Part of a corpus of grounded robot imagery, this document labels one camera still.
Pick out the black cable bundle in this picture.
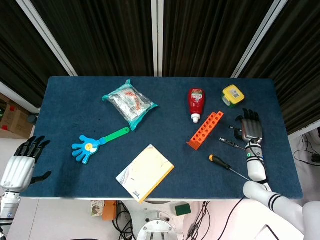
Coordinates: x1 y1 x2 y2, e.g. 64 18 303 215
112 202 137 240
186 201 211 240

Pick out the black orange large screwdriver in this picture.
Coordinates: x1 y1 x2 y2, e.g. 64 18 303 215
208 154 251 182

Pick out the small black tool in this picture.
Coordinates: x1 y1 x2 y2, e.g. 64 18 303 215
219 137 247 151

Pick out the small printed carton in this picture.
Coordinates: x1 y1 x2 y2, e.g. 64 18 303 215
90 199 105 218

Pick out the orange box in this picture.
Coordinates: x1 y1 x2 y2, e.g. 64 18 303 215
102 200 118 221

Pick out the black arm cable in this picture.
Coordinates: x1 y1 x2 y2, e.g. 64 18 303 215
216 138 270 240

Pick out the blue hand clapper toy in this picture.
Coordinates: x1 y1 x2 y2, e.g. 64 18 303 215
71 126 131 165

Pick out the black floor cable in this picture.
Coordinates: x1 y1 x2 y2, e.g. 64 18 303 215
293 133 320 166

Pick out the green block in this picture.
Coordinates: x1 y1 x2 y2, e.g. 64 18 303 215
174 203 192 217

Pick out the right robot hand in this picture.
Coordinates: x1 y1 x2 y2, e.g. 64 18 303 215
233 107 265 147

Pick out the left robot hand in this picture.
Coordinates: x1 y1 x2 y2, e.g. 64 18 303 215
0 135 53 193

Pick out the brown cardboard box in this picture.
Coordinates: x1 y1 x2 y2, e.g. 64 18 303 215
0 92 35 140

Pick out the white tablet black frame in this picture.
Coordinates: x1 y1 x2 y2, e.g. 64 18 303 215
258 224 280 240

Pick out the teal snack packet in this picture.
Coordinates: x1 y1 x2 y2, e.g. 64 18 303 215
101 79 159 132

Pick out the blue felt table cover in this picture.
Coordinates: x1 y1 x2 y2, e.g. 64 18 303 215
19 76 304 201

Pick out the orange test tube rack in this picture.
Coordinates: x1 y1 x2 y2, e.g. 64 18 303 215
185 110 225 151

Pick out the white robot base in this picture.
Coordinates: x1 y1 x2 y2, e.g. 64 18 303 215
124 201 196 240

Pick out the white frame post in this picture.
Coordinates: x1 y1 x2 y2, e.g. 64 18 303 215
231 0 288 79
150 0 165 77
16 0 78 77

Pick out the cream book yellow spine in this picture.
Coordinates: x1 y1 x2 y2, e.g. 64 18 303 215
115 143 175 204

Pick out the black pleated curtain panel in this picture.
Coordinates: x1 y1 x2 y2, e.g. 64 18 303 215
163 0 275 78
29 0 153 77
239 0 320 136
0 0 71 108

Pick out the yellow lidded green container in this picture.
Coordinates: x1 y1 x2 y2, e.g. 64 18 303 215
221 84 246 109

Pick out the white frame rail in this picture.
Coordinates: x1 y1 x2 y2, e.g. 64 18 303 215
287 122 320 137
0 81 42 113

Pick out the grey caster wheel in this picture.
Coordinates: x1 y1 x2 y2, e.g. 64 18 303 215
27 112 40 125

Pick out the red ketchup bottle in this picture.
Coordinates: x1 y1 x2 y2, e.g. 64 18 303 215
187 87 206 124

